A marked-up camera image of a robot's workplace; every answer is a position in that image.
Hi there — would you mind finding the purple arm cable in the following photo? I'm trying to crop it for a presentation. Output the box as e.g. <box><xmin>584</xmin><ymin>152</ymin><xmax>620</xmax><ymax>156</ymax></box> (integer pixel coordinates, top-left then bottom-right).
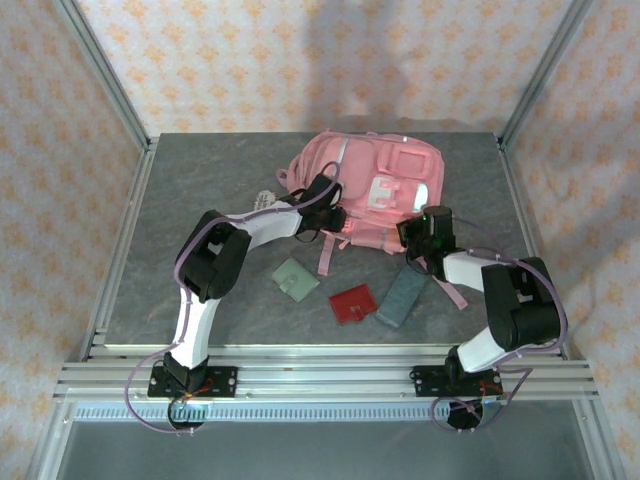
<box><xmin>123</xmin><ymin>162</ymin><xmax>344</xmax><ymax>437</ymax></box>
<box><xmin>430</xmin><ymin>217</ymin><xmax>571</xmax><ymax>434</ymax></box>

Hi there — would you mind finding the grey blue pencil case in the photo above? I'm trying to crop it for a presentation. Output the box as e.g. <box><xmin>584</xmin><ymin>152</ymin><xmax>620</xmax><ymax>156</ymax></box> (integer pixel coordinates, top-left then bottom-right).
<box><xmin>374</xmin><ymin>267</ymin><xmax>429</xmax><ymax>330</ymax></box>

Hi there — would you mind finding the aluminium side rail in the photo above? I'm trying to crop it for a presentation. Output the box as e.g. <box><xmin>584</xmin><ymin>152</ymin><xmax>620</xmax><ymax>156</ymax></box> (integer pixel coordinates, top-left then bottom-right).
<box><xmin>497</xmin><ymin>139</ymin><xmax>574</xmax><ymax>360</ymax></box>
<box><xmin>78</xmin><ymin>138</ymin><xmax>161</xmax><ymax>362</ymax></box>

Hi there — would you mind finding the pink student backpack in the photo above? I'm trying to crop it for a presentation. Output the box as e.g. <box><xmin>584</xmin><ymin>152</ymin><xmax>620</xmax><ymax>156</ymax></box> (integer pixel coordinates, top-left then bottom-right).
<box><xmin>276</xmin><ymin>128</ymin><xmax>470</xmax><ymax>310</ymax></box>

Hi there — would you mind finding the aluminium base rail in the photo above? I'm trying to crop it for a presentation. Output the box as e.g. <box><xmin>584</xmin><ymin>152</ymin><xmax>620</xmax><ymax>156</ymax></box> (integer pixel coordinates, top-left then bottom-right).
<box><xmin>52</xmin><ymin>343</ymin><xmax>601</xmax><ymax>401</ymax></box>

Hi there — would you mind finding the slotted grey cable tray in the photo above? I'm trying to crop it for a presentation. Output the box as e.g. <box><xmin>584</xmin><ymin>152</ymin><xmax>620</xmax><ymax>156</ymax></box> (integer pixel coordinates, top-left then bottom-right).
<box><xmin>74</xmin><ymin>402</ymin><xmax>501</xmax><ymax>424</ymax></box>

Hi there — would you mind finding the pale green wallet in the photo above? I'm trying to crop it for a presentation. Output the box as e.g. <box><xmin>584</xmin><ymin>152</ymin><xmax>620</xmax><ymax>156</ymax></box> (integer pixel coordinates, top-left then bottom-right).
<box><xmin>271</xmin><ymin>257</ymin><xmax>321</xmax><ymax>304</ymax></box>

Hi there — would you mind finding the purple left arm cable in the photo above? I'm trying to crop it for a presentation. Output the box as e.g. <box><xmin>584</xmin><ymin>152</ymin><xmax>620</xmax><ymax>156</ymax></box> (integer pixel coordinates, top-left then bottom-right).
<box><xmin>123</xmin><ymin>162</ymin><xmax>344</xmax><ymax>437</ymax></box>

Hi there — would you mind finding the aluminium frame post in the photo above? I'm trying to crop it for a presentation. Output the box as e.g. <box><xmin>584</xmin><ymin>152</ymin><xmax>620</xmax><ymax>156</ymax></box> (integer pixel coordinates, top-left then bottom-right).
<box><xmin>499</xmin><ymin>0</ymin><xmax>596</xmax><ymax>147</ymax></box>
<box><xmin>52</xmin><ymin>0</ymin><xmax>151</xmax><ymax>151</ymax></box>

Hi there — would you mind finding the red wallet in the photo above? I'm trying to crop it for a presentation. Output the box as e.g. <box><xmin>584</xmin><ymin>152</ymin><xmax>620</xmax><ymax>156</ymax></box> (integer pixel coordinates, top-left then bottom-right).
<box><xmin>328</xmin><ymin>283</ymin><xmax>379</xmax><ymax>327</ymax></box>

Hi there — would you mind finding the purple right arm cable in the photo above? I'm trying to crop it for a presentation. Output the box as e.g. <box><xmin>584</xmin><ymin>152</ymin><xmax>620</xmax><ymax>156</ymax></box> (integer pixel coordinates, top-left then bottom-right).
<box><xmin>430</xmin><ymin>217</ymin><xmax>571</xmax><ymax>434</ymax></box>

